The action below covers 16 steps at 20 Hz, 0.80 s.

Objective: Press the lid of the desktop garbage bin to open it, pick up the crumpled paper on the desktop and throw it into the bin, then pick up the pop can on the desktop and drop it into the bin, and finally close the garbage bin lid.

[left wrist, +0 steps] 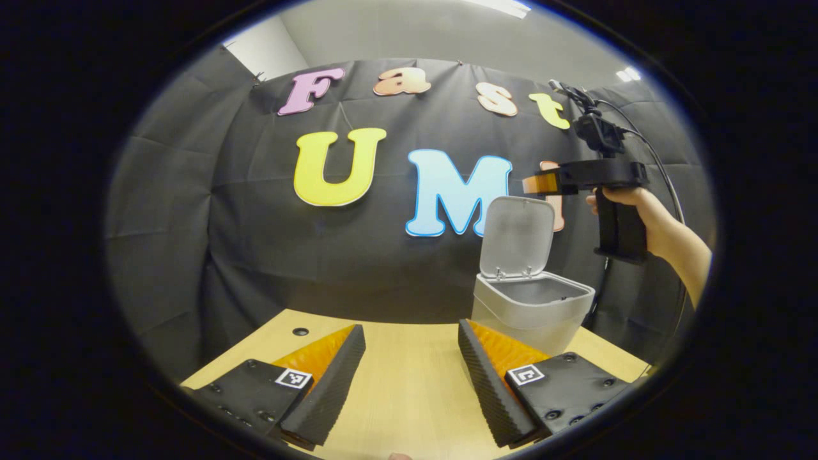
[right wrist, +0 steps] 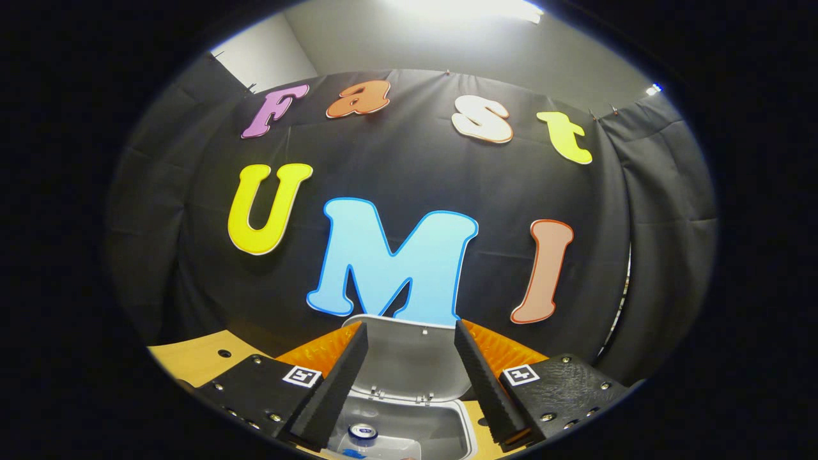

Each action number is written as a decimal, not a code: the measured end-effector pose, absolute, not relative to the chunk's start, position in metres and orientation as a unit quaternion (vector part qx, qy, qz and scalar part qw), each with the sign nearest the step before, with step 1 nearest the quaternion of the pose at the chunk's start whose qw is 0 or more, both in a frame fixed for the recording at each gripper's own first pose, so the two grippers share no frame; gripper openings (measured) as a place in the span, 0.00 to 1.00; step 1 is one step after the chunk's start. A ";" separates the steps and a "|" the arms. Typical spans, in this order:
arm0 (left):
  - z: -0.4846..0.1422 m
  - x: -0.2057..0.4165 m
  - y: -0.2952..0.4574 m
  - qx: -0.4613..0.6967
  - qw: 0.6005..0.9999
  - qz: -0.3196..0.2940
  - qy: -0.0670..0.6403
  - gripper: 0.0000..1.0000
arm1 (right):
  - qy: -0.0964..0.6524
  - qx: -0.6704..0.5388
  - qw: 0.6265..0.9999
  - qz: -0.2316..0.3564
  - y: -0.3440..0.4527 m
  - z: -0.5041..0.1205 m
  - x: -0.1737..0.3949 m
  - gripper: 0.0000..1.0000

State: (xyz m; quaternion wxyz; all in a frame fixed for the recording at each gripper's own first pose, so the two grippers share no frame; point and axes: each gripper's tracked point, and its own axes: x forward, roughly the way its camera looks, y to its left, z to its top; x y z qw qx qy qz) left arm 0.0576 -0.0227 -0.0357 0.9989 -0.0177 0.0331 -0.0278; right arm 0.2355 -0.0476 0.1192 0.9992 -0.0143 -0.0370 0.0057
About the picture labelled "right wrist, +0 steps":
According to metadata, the blue grey pop can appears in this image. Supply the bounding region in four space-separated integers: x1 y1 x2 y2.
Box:
348 423 379 456

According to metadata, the wooden desktop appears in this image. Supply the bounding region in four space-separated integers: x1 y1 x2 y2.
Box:
147 329 512 460

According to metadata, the grey desktop garbage bin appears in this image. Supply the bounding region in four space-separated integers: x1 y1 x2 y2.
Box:
320 314 480 460

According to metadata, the black backdrop cloth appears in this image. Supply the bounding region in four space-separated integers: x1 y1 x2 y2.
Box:
105 54 716 384

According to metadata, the large ceiling light panel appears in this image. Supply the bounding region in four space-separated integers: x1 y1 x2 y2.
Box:
396 0 544 25

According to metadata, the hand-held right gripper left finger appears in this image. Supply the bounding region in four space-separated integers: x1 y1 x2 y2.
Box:
192 321 369 451

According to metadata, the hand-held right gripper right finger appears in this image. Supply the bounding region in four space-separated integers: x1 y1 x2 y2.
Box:
454 319 640 451

